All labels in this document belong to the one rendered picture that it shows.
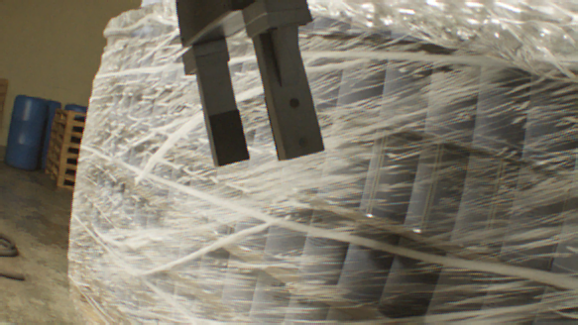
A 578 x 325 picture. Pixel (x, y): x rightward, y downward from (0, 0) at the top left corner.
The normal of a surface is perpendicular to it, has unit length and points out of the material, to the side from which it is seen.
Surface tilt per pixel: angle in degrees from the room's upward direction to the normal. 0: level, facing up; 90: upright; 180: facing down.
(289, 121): 83
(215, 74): 83
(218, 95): 83
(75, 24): 90
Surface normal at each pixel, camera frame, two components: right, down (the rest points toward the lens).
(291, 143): 0.37, -0.04
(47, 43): 0.51, 0.12
